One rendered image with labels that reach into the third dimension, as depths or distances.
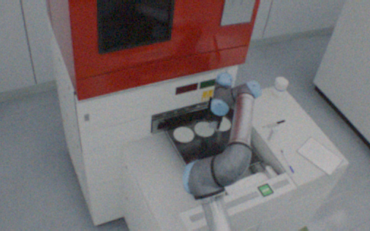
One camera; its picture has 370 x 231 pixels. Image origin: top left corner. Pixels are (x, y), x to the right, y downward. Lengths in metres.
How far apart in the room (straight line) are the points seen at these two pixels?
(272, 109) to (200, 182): 0.85
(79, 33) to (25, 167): 1.76
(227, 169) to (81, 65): 0.66
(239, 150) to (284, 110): 0.81
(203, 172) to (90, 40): 0.62
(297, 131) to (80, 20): 1.21
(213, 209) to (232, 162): 0.19
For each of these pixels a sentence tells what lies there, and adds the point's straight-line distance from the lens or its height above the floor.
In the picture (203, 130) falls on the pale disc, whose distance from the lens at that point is 1.94.
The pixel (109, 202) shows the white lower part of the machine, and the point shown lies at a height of 0.31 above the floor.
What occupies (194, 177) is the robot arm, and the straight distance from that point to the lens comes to 1.35.
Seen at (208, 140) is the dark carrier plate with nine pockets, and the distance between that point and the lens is 1.90.
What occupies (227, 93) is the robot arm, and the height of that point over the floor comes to 1.27.
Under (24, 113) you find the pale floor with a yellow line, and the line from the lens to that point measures 3.37.
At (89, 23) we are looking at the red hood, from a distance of 1.38.
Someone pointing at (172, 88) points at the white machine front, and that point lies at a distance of 1.80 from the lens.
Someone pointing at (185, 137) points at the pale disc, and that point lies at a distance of 1.89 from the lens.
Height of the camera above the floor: 2.31
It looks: 45 degrees down
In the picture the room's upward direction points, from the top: 8 degrees clockwise
